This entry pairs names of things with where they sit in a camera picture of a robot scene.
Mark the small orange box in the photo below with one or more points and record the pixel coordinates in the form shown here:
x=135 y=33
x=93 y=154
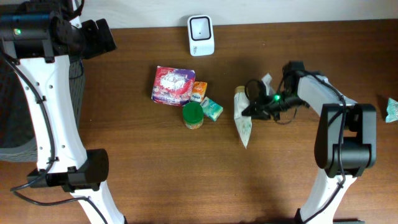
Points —
x=198 y=91

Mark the green lid jar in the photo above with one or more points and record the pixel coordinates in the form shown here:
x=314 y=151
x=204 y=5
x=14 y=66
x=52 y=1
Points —
x=193 y=115

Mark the grey plastic basket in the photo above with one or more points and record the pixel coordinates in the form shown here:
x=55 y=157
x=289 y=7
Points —
x=18 y=142

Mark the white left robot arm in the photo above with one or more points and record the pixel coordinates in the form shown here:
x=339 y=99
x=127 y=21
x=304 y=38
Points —
x=39 y=41

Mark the mint green wipes pack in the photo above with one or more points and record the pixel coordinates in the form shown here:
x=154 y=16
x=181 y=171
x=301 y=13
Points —
x=392 y=111

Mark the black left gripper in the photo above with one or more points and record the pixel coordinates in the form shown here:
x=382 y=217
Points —
x=98 y=46

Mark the small green tissue pack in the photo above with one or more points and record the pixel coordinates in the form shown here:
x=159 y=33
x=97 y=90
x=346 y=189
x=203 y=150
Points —
x=211 y=109

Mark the red purple snack pack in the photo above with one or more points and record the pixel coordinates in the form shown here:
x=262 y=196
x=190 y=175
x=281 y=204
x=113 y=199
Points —
x=173 y=86

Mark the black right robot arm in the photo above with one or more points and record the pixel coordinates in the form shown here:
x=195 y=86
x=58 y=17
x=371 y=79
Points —
x=345 y=144

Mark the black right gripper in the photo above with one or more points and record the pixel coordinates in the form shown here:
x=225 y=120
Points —
x=261 y=108

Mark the white barcode scanner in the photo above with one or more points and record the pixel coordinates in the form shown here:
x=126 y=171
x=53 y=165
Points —
x=200 y=35

